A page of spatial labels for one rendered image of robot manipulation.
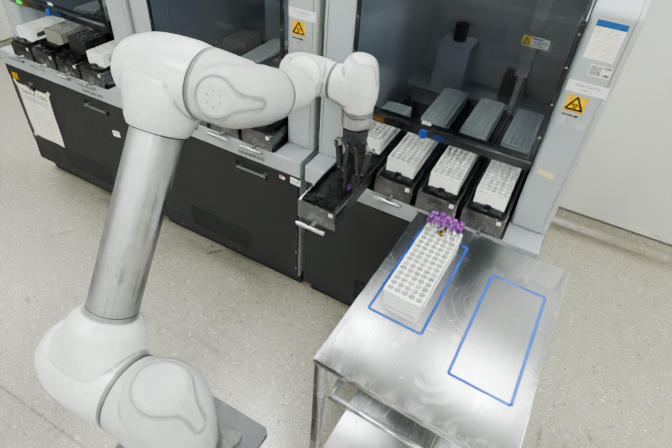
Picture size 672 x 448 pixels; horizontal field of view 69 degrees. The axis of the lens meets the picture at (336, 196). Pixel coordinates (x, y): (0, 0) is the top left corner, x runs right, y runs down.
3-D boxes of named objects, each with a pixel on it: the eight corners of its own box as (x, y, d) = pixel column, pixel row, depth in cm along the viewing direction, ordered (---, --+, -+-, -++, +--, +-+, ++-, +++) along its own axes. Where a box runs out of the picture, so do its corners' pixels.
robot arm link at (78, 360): (88, 449, 90) (8, 394, 97) (150, 409, 105) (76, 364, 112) (196, 35, 79) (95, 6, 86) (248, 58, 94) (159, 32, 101)
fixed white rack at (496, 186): (494, 158, 177) (499, 144, 173) (522, 167, 174) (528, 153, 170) (471, 203, 156) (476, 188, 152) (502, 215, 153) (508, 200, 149)
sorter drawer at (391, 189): (438, 109, 217) (442, 90, 211) (468, 118, 212) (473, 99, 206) (367, 198, 166) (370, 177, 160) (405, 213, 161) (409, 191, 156)
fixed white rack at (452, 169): (454, 145, 182) (458, 131, 178) (480, 154, 179) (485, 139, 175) (426, 187, 161) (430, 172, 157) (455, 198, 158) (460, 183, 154)
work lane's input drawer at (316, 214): (384, 123, 204) (387, 104, 199) (415, 133, 200) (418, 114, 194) (289, 224, 154) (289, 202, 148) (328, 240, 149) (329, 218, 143)
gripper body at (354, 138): (374, 124, 144) (371, 150, 150) (349, 115, 147) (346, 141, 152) (363, 135, 139) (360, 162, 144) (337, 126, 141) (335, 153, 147)
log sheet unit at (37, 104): (34, 135, 265) (10, 74, 242) (69, 151, 256) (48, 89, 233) (30, 137, 263) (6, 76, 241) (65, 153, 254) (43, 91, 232)
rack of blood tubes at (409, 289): (425, 235, 141) (429, 219, 137) (458, 249, 138) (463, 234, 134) (379, 305, 121) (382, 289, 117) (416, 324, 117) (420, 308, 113)
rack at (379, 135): (387, 113, 197) (389, 100, 193) (410, 121, 194) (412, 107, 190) (353, 148, 176) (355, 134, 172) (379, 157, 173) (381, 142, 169)
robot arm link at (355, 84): (382, 104, 141) (341, 92, 145) (389, 53, 131) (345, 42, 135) (366, 121, 133) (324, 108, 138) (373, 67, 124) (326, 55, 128)
